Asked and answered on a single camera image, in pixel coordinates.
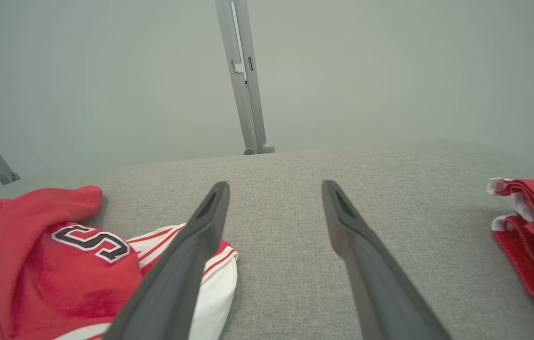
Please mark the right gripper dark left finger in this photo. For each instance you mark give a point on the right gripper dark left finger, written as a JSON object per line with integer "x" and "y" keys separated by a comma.
{"x": 177, "y": 274}

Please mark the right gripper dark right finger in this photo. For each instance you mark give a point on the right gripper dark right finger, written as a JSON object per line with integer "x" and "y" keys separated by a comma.
{"x": 380, "y": 283}

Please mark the red jersey with white stripes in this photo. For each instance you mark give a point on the red jersey with white stripes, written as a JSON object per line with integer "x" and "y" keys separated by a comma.
{"x": 35, "y": 274}

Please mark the grey metal frame post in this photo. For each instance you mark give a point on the grey metal frame post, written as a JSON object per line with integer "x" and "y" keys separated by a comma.
{"x": 248, "y": 94}

